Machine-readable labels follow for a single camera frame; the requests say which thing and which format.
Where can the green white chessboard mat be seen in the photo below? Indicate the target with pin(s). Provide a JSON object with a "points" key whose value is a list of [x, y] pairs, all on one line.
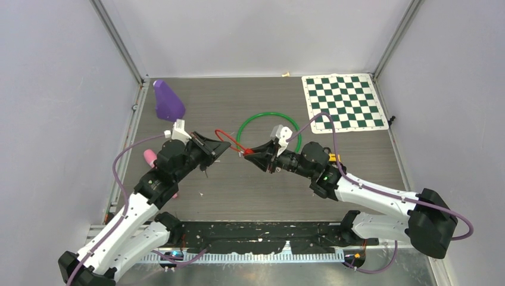
{"points": [[350, 99]]}

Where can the yellow Opel padlock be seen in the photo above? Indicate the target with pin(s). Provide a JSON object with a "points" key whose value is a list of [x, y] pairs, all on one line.
{"points": [[334, 158]]}

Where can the purple plastic cone block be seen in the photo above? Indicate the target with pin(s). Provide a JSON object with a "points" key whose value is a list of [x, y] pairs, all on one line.
{"points": [[168, 106]]}

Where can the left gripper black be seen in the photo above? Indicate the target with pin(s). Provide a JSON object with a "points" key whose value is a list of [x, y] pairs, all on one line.
{"points": [[209, 148]]}

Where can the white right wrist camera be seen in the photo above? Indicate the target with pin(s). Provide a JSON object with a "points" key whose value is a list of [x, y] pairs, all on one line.
{"points": [[279, 135]]}

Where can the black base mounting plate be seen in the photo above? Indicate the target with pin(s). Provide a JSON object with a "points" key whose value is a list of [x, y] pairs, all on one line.
{"points": [[263, 237]]}

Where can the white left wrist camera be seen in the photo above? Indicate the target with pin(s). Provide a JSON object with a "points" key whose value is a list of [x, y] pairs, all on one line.
{"points": [[179, 132]]}

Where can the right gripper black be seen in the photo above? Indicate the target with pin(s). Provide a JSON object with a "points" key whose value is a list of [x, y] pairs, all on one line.
{"points": [[265, 156]]}

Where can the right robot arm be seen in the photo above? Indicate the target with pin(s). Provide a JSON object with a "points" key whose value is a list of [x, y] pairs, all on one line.
{"points": [[421, 219]]}

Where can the aluminium frame rail front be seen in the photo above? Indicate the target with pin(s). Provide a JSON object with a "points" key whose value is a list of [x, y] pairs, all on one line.
{"points": [[182, 255]]}

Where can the pink marker pen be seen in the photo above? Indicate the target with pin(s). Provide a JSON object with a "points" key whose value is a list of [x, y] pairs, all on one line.
{"points": [[150, 158]]}

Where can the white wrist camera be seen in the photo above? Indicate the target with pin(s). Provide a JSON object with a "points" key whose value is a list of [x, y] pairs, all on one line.
{"points": [[279, 135], [179, 132]]}

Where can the green cable lock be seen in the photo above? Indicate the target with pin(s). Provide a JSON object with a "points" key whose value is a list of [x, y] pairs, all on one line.
{"points": [[242, 151]]}

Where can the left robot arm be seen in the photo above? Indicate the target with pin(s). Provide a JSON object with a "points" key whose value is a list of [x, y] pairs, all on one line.
{"points": [[140, 227]]}

